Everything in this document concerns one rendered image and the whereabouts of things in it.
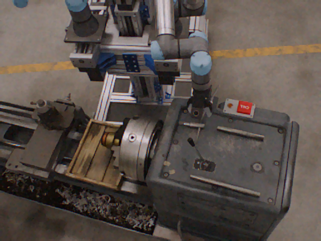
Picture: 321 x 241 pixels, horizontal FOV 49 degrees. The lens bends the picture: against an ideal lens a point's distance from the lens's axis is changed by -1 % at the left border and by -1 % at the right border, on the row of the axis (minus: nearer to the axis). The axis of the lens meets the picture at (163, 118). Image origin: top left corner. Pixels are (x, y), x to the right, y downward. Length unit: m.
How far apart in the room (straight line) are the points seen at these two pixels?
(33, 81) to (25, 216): 1.32
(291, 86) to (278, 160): 1.85
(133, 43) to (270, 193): 1.19
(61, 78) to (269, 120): 2.39
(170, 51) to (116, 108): 1.65
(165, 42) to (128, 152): 0.53
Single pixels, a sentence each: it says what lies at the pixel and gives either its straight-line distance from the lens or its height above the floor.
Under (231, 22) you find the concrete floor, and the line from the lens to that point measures 3.76.
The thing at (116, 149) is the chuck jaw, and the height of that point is 1.10.
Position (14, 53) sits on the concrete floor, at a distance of 3.98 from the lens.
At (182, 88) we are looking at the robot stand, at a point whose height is 0.21.
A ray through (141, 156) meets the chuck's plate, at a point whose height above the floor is 1.20.
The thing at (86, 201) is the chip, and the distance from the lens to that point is 2.24.
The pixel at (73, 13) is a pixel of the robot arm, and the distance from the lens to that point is 2.05.
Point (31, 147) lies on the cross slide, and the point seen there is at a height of 0.97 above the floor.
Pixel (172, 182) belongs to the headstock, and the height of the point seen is 1.25.
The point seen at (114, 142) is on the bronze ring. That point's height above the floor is 1.11.
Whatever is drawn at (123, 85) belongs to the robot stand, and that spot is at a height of 0.21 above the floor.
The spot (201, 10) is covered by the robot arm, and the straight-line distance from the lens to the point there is 1.90.
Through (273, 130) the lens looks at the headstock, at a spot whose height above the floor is 1.26.
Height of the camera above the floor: 2.62
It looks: 59 degrees down
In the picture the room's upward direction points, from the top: 10 degrees counter-clockwise
